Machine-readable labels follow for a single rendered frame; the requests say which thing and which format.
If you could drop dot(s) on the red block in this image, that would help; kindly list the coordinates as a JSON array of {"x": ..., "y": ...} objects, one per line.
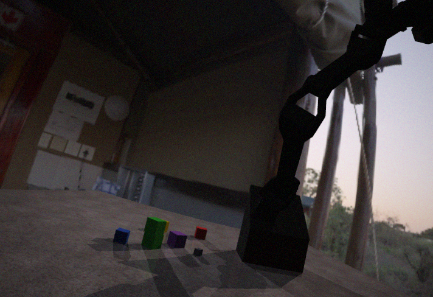
[{"x": 200, "y": 233}]

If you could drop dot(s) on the purple cube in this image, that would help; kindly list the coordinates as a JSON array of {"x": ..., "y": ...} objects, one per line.
[{"x": 176, "y": 239}]

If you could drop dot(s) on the green block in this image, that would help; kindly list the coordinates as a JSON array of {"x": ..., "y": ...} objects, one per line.
[
  {"x": 155, "y": 226},
  {"x": 152, "y": 242}
]

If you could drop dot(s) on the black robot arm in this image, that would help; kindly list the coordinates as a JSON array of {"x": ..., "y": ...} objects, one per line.
[{"x": 297, "y": 125}]

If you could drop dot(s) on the small blue block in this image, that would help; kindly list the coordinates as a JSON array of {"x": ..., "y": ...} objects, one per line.
[{"x": 121, "y": 236}]

